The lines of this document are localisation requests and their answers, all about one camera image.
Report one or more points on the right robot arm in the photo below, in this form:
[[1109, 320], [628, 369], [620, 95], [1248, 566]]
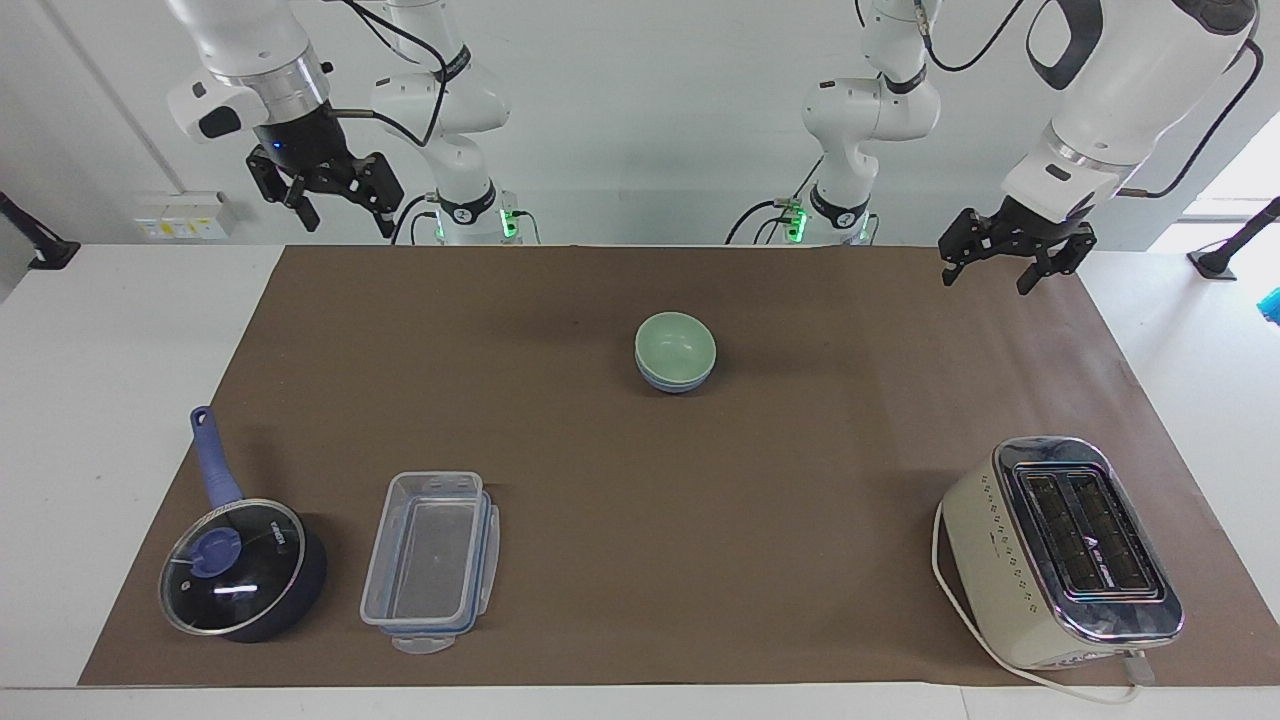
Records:
[[445, 100]]

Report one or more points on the teal object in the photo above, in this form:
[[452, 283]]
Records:
[[1271, 305]]

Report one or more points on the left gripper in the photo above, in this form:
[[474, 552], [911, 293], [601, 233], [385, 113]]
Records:
[[1030, 222]]

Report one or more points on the black stand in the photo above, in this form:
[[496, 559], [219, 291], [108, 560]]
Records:
[[1225, 255], [45, 250]]

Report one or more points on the blue bowl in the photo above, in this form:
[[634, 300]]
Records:
[[678, 386]]

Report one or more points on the cream and chrome toaster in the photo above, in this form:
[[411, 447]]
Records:
[[1040, 560]]

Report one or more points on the green bowl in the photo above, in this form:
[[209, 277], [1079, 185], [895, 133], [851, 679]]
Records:
[[675, 340]]

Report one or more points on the glass lid with blue knob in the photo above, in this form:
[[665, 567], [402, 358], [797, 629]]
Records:
[[235, 565]]

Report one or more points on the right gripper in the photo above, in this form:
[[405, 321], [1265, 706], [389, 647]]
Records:
[[298, 145]]

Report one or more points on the clear plastic food container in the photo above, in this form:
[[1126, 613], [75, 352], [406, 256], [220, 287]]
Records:
[[425, 555], [425, 643]]

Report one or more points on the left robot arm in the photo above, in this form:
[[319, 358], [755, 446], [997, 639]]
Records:
[[1130, 90]]

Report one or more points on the white wall socket box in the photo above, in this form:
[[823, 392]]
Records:
[[180, 215]]

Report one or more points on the blue saucepan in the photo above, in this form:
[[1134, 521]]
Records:
[[215, 470]]

